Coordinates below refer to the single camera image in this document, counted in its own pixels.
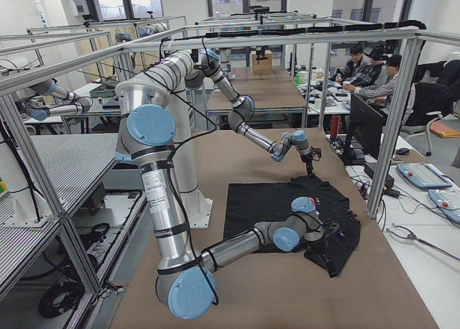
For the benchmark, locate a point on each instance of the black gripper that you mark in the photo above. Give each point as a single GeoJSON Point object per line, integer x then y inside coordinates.
{"type": "Point", "coordinates": [322, 238]}
{"type": "Point", "coordinates": [307, 161]}

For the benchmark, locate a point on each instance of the black graphic t-shirt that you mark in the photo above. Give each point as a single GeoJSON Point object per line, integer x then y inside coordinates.
{"type": "Point", "coordinates": [295, 211]}

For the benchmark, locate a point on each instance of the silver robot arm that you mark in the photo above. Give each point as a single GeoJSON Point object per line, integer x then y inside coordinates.
{"type": "Point", "coordinates": [185, 281]}
{"type": "Point", "coordinates": [193, 67]}

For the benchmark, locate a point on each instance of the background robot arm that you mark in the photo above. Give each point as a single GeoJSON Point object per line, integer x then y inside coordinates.
{"type": "Point", "coordinates": [43, 99]}

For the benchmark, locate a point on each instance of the red bottle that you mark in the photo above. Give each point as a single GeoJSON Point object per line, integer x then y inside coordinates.
{"type": "Point", "coordinates": [335, 126]}

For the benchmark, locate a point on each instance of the black computer monitor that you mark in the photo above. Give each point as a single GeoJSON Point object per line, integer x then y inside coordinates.
{"type": "Point", "coordinates": [366, 123]}

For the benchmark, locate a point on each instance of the seated person in plaid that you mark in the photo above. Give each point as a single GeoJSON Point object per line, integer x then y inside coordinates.
{"type": "Point", "coordinates": [381, 96]}

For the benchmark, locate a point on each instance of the black computer mouse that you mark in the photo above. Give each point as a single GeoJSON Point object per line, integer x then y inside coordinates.
{"type": "Point", "coordinates": [402, 151]}

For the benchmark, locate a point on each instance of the cardboard box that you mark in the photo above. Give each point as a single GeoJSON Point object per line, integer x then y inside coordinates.
{"type": "Point", "coordinates": [261, 64]}

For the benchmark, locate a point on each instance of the seated person middle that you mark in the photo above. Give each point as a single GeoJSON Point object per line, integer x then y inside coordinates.
{"type": "Point", "coordinates": [374, 75]}

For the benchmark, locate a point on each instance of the seated person far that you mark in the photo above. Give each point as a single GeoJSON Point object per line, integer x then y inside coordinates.
{"type": "Point", "coordinates": [356, 69]}

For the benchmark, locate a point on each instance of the far teach pendant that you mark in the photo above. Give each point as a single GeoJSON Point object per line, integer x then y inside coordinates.
{"type": "Point", "coordinates": [423, 176]}

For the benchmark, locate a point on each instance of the teach pendant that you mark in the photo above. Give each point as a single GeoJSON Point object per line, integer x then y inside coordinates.
{"type": "Point", "coordinates": [423, 176]}
{"type": "Point", "coordinates": [448, 202]}

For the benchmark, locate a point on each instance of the near teach pendant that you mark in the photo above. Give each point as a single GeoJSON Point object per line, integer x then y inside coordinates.
{"type": "Point", "coordinates": [448, 202]}

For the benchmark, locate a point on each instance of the black office chair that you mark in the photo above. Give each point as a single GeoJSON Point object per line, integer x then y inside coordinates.
{"type": "Point", "coordinates": [431, 102]}

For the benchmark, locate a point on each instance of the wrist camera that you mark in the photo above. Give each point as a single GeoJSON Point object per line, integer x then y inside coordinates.
{"type": "Point", "coordinates": [331, 228]}
{"type": "Point", "coordinates": [315, 153]}

